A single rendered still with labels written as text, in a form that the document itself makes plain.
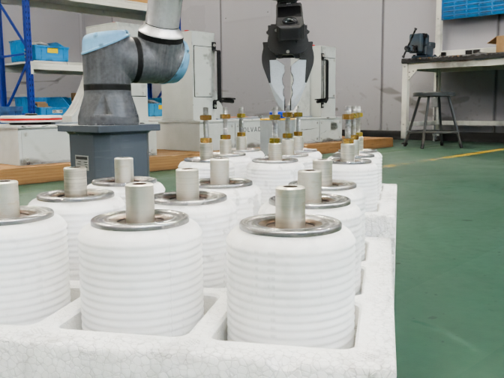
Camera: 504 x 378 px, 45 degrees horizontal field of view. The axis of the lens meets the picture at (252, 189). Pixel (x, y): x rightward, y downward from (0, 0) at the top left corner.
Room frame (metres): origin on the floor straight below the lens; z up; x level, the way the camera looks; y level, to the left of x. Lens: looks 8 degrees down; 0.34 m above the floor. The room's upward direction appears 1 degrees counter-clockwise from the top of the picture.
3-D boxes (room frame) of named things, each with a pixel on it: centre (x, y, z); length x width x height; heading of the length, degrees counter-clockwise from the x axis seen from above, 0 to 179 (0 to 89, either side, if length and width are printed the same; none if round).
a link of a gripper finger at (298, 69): (1.13, -0.08, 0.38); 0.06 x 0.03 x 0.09; 178
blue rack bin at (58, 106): (6.05, 2.03, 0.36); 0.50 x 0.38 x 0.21; 49
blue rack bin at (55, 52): (6.06, 2.05, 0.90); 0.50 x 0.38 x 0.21; 49
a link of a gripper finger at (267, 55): (1.11, -0.04, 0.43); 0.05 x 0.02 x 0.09; 88
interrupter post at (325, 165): (0.68, -0.08, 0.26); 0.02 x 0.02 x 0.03
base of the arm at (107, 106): (1.55, 0.36, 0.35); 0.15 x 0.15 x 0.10
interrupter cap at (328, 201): (0.56, -0.05, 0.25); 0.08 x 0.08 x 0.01
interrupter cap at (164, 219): (0.47, 0.09, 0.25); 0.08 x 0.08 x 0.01
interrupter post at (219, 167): (0.70, 0.04, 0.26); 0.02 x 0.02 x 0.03
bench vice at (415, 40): (5.43, -1.47, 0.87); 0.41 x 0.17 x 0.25; 137
